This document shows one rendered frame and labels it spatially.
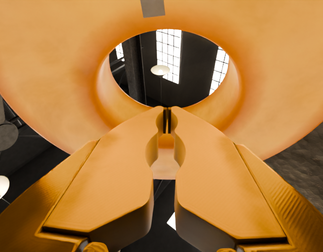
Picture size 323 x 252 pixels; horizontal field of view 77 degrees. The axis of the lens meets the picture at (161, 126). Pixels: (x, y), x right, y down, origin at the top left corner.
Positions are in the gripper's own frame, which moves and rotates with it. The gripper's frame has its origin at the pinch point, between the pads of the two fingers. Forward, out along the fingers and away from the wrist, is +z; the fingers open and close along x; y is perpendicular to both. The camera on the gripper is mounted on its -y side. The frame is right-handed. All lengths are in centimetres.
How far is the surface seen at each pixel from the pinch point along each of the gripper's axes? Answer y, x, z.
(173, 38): 117, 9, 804
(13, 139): 134, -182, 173
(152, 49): 174, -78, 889
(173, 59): 201, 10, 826
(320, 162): 20.8, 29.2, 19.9
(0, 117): 100, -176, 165
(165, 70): 190, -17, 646
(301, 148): 19.1, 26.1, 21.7
